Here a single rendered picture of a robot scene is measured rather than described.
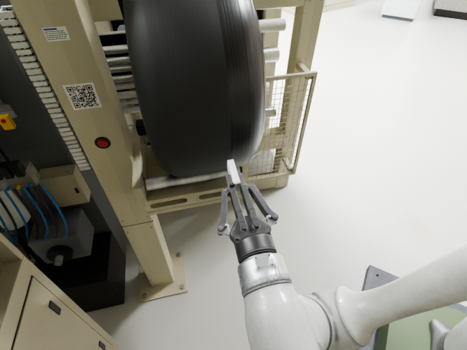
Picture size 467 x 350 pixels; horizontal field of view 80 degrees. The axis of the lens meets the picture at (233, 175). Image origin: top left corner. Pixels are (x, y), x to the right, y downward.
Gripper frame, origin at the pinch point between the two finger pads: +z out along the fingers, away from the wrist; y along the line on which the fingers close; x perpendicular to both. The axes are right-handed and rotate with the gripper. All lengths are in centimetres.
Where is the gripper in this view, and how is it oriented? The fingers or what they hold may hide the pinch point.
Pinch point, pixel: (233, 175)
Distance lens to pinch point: 64.0
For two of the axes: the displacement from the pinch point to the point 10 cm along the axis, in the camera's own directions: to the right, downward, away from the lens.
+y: -9.7, 1.7, -1.7
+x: -0.3, 6.0, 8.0
